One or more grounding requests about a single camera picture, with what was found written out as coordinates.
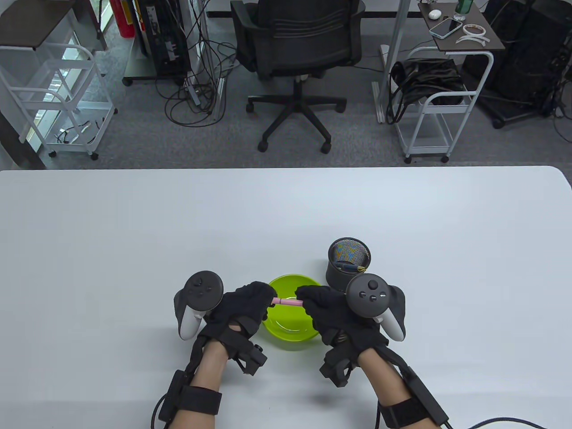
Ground red fire extinguisher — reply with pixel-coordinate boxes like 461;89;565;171
109;0;135;38

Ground white desk leg frame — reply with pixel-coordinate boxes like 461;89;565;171
192;0;224;121
373;0;412;123

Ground black office chair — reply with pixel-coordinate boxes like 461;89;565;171
230;0;366;155

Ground lime green plastic bowl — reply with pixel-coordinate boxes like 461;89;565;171
261;274;322;351

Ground black computer tower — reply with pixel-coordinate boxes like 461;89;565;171
134;0;190;79

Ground small loose cables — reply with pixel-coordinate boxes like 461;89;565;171
55;120;104;144

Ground white wire rack cart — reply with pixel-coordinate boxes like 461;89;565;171
0;0;109;170

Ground grey power strip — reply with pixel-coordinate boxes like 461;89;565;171
185;71;202;106

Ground person's left hand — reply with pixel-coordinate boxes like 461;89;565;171
197;282;278;353

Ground grey white VR controller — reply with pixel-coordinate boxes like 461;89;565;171
173;270;224;341
345;273;406;342

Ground white rolling cart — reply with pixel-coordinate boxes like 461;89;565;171
392;47;494;164
0;42;119;161

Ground grey rolling platform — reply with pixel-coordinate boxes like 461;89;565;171
122;40;197;88

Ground brown side table top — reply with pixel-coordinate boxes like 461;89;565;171
418;0;505;52

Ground black mesh pen cup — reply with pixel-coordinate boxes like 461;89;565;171
325;238;372;289

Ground white smartphone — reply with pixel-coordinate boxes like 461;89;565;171
430;18;463;38

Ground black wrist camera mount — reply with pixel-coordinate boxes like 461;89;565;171
232;342;268;376
319;342;358;387

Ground tangle of black cables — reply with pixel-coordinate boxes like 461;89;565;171
154;0;244;128

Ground person's right forearm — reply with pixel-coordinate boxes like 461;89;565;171
360;349;414;429

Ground black armband cable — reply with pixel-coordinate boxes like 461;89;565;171
465;417;552;429
151;395;166;429

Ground black armband with box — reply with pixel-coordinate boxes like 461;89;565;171
380;366;450;429
157;370;223;423

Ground black equipment stack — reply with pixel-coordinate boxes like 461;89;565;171
463;0;572;130

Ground person's right hand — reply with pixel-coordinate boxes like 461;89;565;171
295;285;389;356

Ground black bag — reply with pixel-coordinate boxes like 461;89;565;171
387;58;465;125

